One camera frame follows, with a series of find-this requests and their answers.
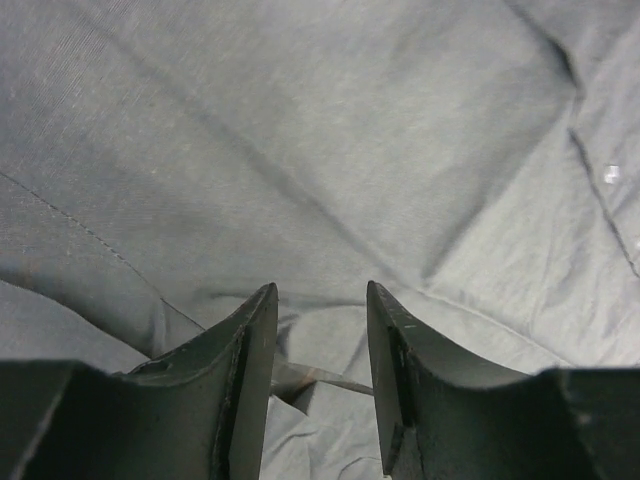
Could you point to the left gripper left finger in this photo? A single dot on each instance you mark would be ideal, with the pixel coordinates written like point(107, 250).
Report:
point(196, 412)

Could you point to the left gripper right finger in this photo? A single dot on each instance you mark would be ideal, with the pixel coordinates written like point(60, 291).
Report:
point(444, 412)

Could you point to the grey button shirt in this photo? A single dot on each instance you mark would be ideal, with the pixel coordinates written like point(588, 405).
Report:
point(161, 160)

